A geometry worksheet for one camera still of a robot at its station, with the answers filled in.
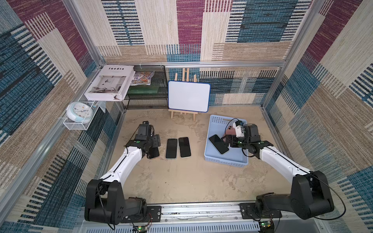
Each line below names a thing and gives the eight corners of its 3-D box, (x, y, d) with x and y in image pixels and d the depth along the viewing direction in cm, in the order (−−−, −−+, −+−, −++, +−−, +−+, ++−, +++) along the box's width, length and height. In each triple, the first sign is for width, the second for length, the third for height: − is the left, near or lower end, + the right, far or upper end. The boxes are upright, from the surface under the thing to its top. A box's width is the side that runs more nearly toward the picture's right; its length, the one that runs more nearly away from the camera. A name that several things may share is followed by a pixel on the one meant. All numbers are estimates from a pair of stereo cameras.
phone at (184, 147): (179, 158, 95) (179, 157, 93) (177, 139, 104) (177, 137, 103) (192, 157, 95) (192, 155, 94) (189, 137, 105) (189, 136, 103)
